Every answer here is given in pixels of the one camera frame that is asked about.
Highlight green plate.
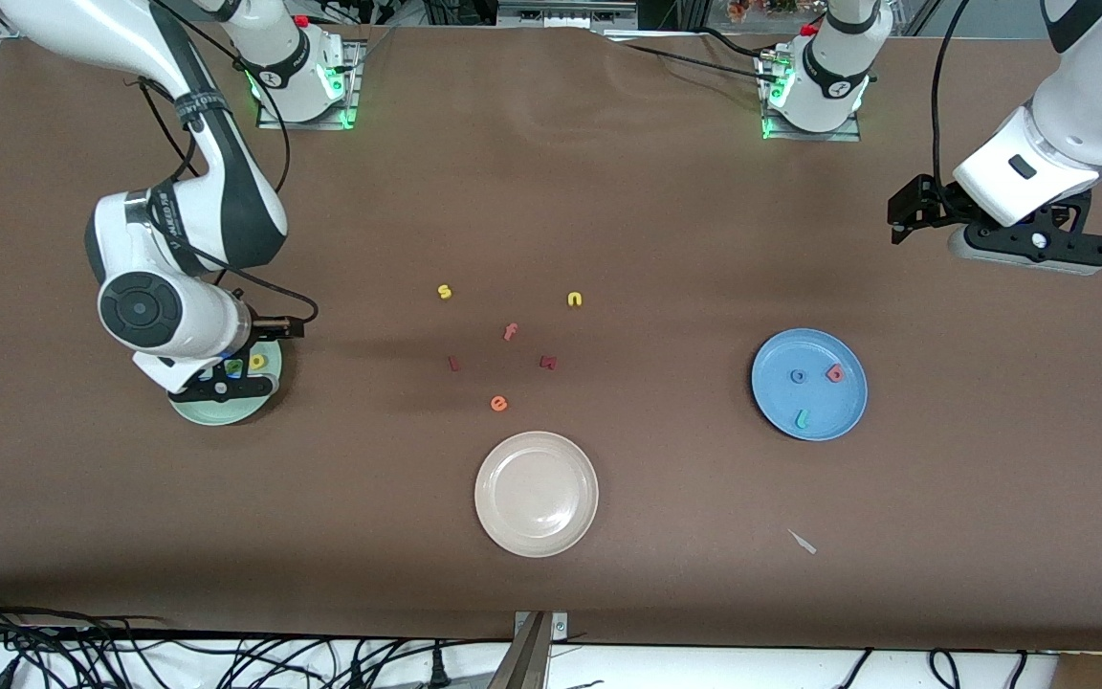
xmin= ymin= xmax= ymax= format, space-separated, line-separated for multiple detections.
xmin=168 ymin=340 xmax=283 ymax=427

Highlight blue plate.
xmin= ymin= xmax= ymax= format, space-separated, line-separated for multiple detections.
xmin=751 ymin=328 xmax=869 ymax=442

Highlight orange artificial flowers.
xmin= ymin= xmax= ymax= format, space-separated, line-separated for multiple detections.
xmin=728 ymin=0 xmax=801 ymax=22

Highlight beige plate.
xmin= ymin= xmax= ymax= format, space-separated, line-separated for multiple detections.
xmin=474 ymin=431 xmax=600 ymax=559

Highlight grey metal table leg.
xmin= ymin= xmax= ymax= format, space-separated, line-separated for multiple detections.
xmin=487 ymin=612 xmax=554 ymax=689

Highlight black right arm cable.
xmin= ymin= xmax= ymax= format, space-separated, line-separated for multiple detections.
xmin=135 ymin=0 xmax=320 ymax=326

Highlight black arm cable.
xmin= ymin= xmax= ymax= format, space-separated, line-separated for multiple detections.
xmin=930 ymin=0 xmax=973 ymax=192
xmin=135 ymin=0 xmax=320 ymax=326

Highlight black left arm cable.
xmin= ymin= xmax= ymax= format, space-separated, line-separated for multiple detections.
xmin=930 ymin=0 xmax=973 ymax=192

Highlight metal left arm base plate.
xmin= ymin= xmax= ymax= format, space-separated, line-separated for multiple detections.
xmin=761 ymin=48 xmax=863 ymax=143

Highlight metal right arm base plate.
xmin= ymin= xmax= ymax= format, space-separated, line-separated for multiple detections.
xmin=257 ymin=38 xmax=361 ymax=130

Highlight black cable on table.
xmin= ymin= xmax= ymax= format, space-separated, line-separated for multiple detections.
xmin=604 ymin=29 xmax=786 ymax=82

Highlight silver metal rail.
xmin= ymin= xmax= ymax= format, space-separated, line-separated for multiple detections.
xmin=496 ymin=0 xmax=638 ymax=28

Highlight silver metal bracket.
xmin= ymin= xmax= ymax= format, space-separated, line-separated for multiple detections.
xmin=513 ymin=611 xmax=569 ymax=640

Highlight tangled black floor cables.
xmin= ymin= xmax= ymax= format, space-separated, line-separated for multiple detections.
xmin=0 ymin=591 xmax=475 ymax=689

